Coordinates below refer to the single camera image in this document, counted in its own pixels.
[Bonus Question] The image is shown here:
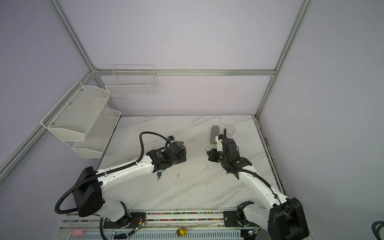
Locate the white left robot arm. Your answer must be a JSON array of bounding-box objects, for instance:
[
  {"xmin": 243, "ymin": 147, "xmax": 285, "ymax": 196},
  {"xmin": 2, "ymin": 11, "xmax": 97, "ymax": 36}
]
[{"xmin": 54, "ymin": 131, "xmax": 187, "ymax": 229}]

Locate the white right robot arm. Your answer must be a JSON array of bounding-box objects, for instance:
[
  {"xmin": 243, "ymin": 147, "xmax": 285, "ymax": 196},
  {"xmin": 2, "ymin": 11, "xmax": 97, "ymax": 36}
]
[{"xmin": 207, "ymin": 130, "xmax": 310, "ymax": 240}]

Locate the grey fabric oblong case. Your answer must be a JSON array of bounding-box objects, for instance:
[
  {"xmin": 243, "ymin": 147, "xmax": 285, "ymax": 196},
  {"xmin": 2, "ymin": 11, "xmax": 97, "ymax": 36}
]
[{"xmin": 210, "ymin": 125, "xmax": 220, "ymax": 144}]

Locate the clear plastic cup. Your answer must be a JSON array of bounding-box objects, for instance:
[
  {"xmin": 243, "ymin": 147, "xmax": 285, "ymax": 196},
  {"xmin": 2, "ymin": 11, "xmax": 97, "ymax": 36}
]
[{"xmin": 224, "ymin": 125, "xmax": 236, "ymax": 139}]

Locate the white mesh two-tier shelf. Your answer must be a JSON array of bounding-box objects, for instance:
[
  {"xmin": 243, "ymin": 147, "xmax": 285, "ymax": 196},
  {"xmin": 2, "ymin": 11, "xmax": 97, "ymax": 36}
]
[{"xmin": 41, "ymin": 82, "xmax": 121, "ymax": 159}]

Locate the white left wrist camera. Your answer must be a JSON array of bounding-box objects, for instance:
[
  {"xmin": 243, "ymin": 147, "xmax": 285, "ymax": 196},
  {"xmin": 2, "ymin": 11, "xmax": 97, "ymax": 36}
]
[{"xmin": 167, "ymin": 136, "xmax": 175, "ymax": 143}]

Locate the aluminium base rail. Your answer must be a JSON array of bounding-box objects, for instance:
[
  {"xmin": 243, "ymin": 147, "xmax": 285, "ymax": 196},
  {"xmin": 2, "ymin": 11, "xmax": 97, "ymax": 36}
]
[{"xmin": 53, "ymin": 209, "xmax": 271, "ymax": 240}]

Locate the yellow connector on rail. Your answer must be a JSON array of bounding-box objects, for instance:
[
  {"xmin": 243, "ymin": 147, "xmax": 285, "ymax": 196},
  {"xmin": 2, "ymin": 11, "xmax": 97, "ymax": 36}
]
[{"xmin": 176, "ymin": 227, "xmax": 188, "ymax": 237}]

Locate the white wire basket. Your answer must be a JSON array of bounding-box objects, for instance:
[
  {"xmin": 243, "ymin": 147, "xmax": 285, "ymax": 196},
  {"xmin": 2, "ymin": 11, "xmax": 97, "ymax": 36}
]
[{"xmin": 105, "ymin": 65, "xmax": 156, "ymax": 97}]

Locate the aluminium frame back beam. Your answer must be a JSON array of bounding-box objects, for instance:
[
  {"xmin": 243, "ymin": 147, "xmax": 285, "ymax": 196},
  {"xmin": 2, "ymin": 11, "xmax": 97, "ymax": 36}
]
[{"xmin": 94, "ymin": 69, "xmax": 276, "ymax": 76}]

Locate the pink object on rail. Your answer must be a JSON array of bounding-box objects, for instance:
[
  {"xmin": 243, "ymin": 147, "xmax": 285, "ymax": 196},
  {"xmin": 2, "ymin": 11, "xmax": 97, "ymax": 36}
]
[{"xmin": 72, "ymin": 229, "xmax": 85, "ymax": 238}]

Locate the aluminium frame post left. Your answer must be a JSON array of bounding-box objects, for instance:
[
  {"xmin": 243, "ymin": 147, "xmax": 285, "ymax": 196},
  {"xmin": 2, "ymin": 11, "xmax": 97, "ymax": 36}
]
[{"xmin": 48, "ymin": 0, "xmax": 97, "ymax": 72}]

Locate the aluminium frame post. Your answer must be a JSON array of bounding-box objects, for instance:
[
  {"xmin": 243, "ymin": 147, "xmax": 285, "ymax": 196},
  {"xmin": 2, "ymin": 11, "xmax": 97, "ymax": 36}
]
[
  {"xmin": 255, "ymin": 0, "xmax": 313, "ymax": 118},
  {"xmin": 48, "ymin": 0, "xmax": 97, "ymax": 72}
]

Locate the aluminium frame post right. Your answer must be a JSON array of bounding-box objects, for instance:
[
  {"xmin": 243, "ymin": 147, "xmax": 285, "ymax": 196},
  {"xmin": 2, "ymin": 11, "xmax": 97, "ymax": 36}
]
[{"xmin": 255, "ymin": 0, "xmax": 313, "ymax": 118}]

